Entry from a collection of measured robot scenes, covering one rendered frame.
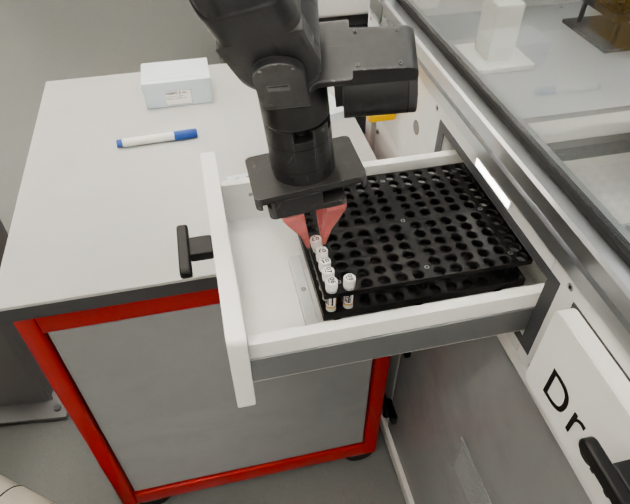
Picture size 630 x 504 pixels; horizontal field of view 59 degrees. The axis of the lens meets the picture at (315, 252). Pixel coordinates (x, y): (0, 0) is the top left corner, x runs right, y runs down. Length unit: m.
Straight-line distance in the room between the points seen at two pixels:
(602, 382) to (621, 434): 0.04
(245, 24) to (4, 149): 2.35
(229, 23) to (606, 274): 0.34
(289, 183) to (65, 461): 1.19
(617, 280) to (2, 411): 1.49
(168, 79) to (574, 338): 0.85
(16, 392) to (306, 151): 1.28
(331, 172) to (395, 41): 0.13
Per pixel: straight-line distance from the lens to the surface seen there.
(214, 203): 0.61
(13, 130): 2.78
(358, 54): 0.43
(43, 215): 0.93
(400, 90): 0.44
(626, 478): 0.49
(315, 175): 0.49
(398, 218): 0.63
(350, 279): 0.54
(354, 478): 1.43
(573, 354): 0.53
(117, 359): 0.92
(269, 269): 0.65
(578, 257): 0.53
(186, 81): 1.11
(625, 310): 0.49
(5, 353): 1.50
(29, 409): 1.66
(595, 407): 0.53
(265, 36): 0.36
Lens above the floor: 1.31
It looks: 45 degrees down
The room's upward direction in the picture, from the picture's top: straight up
